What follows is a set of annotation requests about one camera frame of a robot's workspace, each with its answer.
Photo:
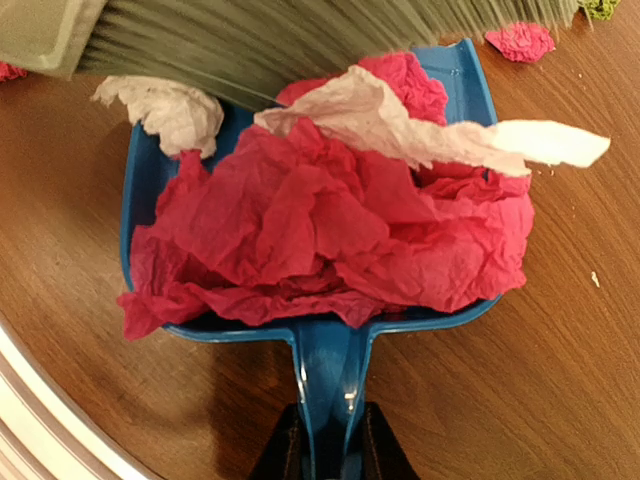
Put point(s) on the large pink paper scrap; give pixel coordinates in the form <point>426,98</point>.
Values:
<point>303,224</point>

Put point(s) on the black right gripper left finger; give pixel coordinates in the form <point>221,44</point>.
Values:
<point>281,458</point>

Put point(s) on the green paper scrap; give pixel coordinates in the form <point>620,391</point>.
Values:
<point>601,10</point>

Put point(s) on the small pink paper ball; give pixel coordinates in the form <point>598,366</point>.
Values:
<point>522,42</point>

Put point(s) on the white paper scrap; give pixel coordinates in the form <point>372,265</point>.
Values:
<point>183,117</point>
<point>362,111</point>

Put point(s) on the mint green hand brush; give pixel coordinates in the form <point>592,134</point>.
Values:
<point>244,51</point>

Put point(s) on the blue plastic dustpan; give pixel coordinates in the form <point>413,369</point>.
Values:
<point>330,359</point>

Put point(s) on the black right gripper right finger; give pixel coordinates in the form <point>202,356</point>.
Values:
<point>383,456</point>

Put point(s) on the small pink scrap near front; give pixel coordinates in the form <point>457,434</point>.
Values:
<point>9,72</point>

